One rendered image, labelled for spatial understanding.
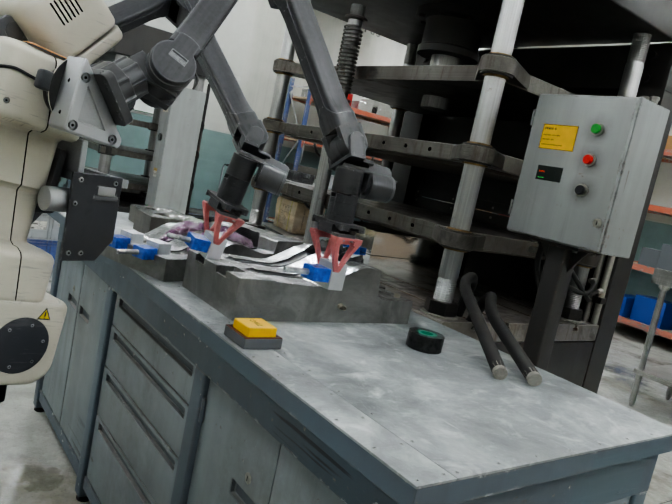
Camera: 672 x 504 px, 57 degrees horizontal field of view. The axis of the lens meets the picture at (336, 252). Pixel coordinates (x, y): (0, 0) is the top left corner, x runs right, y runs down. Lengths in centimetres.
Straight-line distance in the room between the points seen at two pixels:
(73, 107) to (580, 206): 125
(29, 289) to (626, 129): 139
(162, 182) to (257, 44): 416
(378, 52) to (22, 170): 963
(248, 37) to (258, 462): 850
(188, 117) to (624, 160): 456
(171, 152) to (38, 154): 459
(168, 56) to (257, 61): 837
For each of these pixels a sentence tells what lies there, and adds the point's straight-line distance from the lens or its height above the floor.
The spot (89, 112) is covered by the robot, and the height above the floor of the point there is 115.
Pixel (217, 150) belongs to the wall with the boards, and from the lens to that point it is 923.
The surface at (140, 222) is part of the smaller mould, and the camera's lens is 218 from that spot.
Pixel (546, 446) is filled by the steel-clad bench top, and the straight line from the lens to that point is 104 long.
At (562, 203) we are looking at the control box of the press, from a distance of 178.
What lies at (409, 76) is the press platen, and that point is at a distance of 224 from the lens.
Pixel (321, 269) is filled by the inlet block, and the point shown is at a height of 95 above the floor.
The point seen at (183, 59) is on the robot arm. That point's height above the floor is 127.
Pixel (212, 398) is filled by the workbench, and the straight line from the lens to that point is 134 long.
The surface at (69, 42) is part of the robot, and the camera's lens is 119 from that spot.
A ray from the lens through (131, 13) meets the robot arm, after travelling 159.
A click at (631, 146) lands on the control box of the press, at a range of 174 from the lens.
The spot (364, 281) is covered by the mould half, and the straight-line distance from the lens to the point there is 145.
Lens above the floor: 115
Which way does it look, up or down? 8 degrees down
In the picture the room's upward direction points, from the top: 12 degrees clockwise
